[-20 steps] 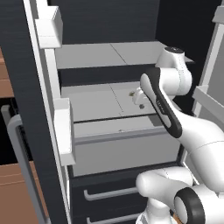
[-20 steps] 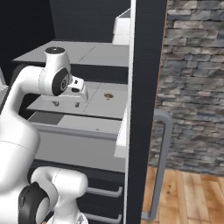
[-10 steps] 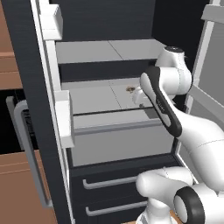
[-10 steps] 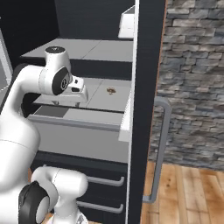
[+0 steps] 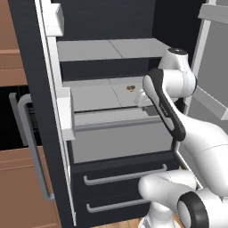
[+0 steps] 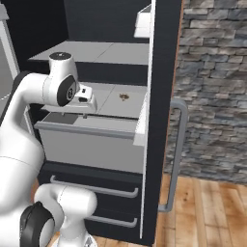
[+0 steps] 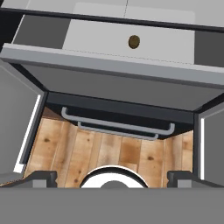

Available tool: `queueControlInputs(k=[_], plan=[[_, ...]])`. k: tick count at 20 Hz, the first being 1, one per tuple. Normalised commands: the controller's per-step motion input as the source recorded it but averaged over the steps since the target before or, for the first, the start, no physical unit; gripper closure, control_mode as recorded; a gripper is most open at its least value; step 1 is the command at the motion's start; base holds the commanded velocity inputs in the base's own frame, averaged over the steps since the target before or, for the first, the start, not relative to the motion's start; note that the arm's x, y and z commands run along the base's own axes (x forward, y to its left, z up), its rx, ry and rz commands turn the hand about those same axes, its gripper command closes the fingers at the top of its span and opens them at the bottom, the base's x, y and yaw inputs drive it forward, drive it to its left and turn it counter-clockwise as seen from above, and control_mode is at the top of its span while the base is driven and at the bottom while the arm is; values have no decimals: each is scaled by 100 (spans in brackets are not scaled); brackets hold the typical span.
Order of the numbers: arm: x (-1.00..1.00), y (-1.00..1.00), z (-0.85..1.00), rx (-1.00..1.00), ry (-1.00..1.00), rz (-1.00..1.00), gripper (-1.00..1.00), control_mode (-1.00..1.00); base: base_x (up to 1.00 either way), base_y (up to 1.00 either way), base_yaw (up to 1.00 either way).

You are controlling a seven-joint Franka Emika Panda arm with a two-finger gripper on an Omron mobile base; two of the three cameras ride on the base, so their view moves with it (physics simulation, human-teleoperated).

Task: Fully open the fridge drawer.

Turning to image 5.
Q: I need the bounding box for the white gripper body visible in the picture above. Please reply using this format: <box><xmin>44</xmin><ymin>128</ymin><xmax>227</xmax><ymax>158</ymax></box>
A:
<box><xmin>134</xmin><ymin>88</ymin><xmax>156</xmax><ymax>112</ymax></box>

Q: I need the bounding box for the grey fridge shelf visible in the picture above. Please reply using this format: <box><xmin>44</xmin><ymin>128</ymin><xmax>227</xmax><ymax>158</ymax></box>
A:
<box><xmin>56</xmin><ymin>37</ymin><xmax>173</xmax><ymax>63</ymax></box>
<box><xmin>61</xmin><ymin>76</ymin><xmax>150</xmax><ymax>114</ymax></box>

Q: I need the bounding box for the grey fridge drawer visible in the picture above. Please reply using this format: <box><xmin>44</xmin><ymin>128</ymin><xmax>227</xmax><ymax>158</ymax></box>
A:
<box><xmin>71</xmin><ymin>113</ymin><xmax>176</xmax><ymax>165</ymax></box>

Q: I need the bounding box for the black freezer drawer front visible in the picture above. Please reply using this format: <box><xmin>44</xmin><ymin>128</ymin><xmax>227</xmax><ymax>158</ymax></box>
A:
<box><xmin>72</xmin><ymin>190</ymin><xmax>155</xmax><ymax>228</ymax></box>
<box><xmin>70</xmin><ymin>151</ymin><xmax>183</xmax><ymax>198</ymax></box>

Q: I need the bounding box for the grey-lined fridge door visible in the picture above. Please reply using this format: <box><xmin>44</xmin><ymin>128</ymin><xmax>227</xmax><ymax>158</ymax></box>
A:
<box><xmin>174</xmin><ymin>0</ymin><xmax>228</xmax><ymax>191</ymax></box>

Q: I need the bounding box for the black fridge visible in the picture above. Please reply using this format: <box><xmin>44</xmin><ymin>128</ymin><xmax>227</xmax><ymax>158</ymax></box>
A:
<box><xmin>8</xmin><ymin>0</ymin><xmax>228</xmax><ymax>228</ymax></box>

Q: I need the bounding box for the black fridge door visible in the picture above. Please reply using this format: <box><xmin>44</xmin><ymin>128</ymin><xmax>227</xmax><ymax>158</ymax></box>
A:
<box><xmin>8</xmin><ymin>0</ymin><xmax>78</xmax><ymax>228</ymax></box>

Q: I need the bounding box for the grey door bin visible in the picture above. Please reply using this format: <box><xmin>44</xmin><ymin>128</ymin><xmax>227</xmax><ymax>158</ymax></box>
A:
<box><xmin>198</xmin><ymin>3</ymin><xmax>228</xmax><ymax>26</ymax></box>
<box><xmin>191</xmin><ymin>86</ymin><xmax>228</xmax><ymax>121</ymax></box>

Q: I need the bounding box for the white door bin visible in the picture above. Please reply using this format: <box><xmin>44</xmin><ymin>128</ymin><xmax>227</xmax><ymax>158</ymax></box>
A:
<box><xmin>55</xmin><ymin>86</ymin><xmax>77</xmax><ymax>143</ymax></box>
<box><xmin>39</xmin><ymin>0</ymin><xmax>66</xmax><ymax>37</ymax></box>

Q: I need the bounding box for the black oven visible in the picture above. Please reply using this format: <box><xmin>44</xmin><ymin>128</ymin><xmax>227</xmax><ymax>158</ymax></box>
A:
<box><xmin>0</xmin><ymin>85</ymin><xmax>43</xmax><ymax>151</ymax></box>

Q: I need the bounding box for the brown wooden cupboard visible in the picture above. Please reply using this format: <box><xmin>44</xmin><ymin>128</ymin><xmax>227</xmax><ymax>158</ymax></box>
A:
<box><xmin>0</xmin><ymin>145</ymin><xmax>62</xmax><ymax>228</ymax></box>
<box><xmin>0</xmin><ymin>0</ymin><xmax>29</xmax><ymax>87</ymax></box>

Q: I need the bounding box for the grey freezer drawer handle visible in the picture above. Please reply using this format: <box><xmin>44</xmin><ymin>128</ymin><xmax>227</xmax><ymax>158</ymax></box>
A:
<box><xmin>83</xmin><ymin>163</ymin><xmax>168</xmax><ymax>187</ymax></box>
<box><xmin>85</xmin><ymin>198</ymin><xmax>151</xmax><ymax>215</ymax></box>

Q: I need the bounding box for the grey fridge door handle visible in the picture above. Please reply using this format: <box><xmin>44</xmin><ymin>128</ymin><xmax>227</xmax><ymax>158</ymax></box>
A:
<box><xmin>8</xmin><ymin>92</ymin><xmax>56</xmax><ymax>201</ymax></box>

